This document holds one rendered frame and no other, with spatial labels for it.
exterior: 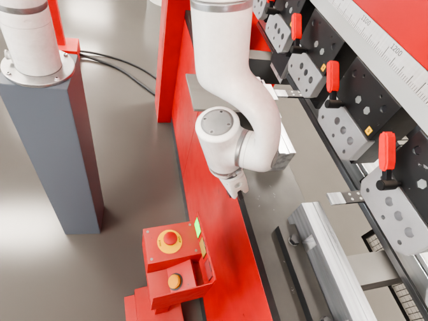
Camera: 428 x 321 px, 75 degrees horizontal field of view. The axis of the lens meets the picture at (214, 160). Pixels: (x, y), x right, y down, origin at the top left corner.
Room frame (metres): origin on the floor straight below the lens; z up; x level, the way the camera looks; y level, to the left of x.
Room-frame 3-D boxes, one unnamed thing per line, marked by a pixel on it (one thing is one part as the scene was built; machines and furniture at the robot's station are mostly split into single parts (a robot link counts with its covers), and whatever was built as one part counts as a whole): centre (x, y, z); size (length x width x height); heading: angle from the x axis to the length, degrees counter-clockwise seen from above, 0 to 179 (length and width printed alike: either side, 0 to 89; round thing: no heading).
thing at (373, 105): (0.53, -0.27, 1.26); 0.15 x 0.09 x 0.17; 27
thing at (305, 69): (0.71, -0.18, 1.26); 0.15 x 0.09 x 0.17; 27
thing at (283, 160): (0.82, -0.12, 0.92); 0.39 x 0.06 x 0.10; 27
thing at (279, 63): (0.87, -0.10, 1.13); 0.10 x 0.02 x 0.10; 27
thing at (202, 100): (0.80, 0.03, 1.00); 0.26 x 0.18 x 0.01; 117
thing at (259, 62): (1.44, -0.23, 0.81); 0.64 x 0.08 x 0.14; 117
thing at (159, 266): (0.29, 0.01, 0.75); 0.20 x 0.16 x 0.18; 31
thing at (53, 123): (0.60, 0.58, 0.50); 0.18 x 0.18 x 1.00; 22
